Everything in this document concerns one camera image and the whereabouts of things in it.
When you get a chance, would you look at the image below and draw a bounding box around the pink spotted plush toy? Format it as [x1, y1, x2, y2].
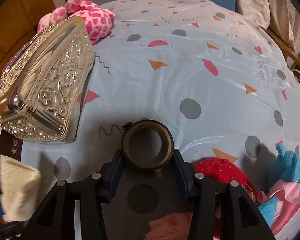
[37, 0, 115, 46]

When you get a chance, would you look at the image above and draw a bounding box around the patterned beige curtain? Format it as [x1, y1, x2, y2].
[234, 0, 299, 52]

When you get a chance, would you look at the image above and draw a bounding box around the cream knitted cloth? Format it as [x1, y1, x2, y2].
[0, 154, 42, 222]

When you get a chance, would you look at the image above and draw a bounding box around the blue mouse plush pink dress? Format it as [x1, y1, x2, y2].
[256, 144, 300, 232]

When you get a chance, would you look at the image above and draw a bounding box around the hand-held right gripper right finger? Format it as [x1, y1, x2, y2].
[174, 149, 275, 240]

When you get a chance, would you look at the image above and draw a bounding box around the red christmas sock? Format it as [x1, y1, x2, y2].
[192, 157, 247, 189]

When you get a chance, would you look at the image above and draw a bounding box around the pink towel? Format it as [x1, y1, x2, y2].
[144, 212, 193, 240]

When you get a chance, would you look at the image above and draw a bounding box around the patterned plastic tablecloth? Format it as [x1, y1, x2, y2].
[20, 0, 300, 240]

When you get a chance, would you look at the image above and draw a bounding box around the white cable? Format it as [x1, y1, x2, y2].
[291, 67, 300, 83]

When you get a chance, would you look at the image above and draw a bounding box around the black tape roll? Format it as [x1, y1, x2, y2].
[120, 120, 175, 170]

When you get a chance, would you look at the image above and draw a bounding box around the wooden side table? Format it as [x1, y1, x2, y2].
[266, 27, 300, 82]

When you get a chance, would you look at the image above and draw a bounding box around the ornate metal tissue box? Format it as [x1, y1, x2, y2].
[0, 17, 95, 143]

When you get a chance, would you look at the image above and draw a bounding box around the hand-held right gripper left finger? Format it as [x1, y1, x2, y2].
[22, 150, 123, 240]

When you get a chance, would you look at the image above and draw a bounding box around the yellow wooden cabinet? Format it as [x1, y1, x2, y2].
[0, 0, 65, 65]

